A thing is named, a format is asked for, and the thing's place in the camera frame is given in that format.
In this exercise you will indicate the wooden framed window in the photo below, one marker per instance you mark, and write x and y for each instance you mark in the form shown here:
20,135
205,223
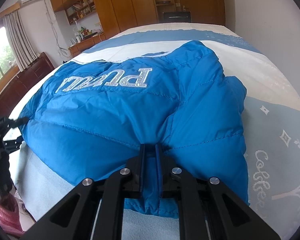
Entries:
0,60

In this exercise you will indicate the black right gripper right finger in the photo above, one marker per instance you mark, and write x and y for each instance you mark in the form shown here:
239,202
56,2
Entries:
208,209

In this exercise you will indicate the pink knitted sleeve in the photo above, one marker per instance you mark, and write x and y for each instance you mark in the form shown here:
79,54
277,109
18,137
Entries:
9,216

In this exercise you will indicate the blue puffer jacket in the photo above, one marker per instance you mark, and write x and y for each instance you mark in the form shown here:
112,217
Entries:
87,120

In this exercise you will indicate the wooden desk with clutter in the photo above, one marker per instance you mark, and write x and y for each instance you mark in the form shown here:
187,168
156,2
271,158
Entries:
88,39

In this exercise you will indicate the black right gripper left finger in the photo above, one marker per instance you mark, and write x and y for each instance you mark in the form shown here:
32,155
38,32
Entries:
93,209

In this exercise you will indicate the wooden wardrobe wall unit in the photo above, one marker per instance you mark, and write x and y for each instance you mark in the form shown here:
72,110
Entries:
119,15

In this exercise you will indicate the grey window curtain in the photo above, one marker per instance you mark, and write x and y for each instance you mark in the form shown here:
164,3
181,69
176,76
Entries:
22,49

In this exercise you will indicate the bed with blue-white blanket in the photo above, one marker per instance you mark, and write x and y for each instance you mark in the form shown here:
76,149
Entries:
271,120

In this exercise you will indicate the dark red wooden dresser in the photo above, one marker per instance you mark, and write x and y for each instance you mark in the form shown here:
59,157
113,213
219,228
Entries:
15,84

